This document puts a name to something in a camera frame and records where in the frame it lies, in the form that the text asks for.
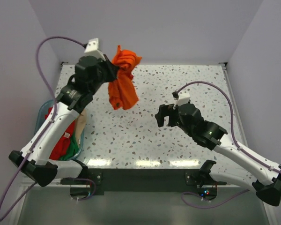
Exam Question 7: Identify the orange t shirt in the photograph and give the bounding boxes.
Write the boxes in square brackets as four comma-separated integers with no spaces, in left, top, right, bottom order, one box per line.
[108,45,142,110]

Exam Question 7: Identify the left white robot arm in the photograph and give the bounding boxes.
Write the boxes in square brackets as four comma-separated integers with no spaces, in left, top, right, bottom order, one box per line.
[9,56,119,187]

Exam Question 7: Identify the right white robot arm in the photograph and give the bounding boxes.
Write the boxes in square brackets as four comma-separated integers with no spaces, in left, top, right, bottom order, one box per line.
[155,103,281,206]

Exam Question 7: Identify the beige t shirt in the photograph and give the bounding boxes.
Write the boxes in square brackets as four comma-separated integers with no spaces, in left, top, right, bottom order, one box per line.
[74,109,87,147]

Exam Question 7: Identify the clear blue plastic bin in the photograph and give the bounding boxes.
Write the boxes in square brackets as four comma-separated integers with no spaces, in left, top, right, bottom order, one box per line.
[35,100,84,161]

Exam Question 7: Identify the green t shirt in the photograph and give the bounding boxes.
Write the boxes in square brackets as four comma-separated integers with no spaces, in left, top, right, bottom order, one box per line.
[59,136,79,161]

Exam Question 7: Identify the red t shirt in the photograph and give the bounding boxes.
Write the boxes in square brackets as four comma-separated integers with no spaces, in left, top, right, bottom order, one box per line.
[49,121,75,160]

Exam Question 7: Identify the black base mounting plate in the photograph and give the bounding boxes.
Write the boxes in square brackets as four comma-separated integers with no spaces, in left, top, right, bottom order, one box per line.
[61,169,226,196]

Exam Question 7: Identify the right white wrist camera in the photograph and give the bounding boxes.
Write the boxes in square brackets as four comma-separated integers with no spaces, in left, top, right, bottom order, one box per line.
[174,91,190,109]

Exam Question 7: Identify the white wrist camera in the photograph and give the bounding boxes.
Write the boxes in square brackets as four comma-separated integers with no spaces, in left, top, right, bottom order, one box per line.
[84,38,104,60]
[174,91,190,109]

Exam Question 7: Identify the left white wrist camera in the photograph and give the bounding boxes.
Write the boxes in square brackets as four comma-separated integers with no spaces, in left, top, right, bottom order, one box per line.
[84,38,104,60]

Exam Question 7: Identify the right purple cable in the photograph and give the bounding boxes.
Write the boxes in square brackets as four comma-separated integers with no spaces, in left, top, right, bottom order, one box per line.
[172,81,281,191]

